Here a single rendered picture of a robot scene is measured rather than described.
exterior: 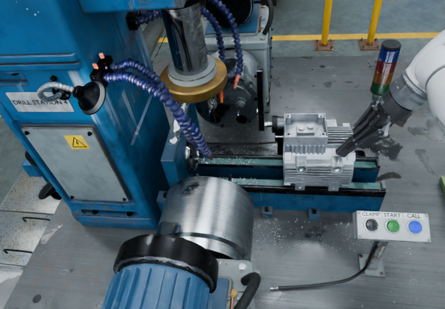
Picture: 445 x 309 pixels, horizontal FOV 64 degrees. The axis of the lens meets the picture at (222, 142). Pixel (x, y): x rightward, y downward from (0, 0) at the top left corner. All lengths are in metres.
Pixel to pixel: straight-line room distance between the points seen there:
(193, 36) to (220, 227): 0.45
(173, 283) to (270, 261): 0.64
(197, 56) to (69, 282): 0.83
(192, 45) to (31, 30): 0.34
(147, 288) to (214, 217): 0.32
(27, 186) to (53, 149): 1.18
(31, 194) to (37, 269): 0.84
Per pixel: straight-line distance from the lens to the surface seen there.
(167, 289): 0.60
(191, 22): 0.86
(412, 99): 0.92
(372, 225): 0.98
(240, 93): 1.27
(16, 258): 1.99
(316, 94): 1.72
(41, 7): 0.79
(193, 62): 0.91
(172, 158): 1.02
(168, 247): 0.61
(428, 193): 1.44
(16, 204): 2.20
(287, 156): 1.07
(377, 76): 1.35
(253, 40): 1.42
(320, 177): 1.11
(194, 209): 0.88
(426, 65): 0.87
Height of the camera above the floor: 1.89
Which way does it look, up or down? 46 degrees down
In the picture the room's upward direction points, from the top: 9 degrees counter-clockwise
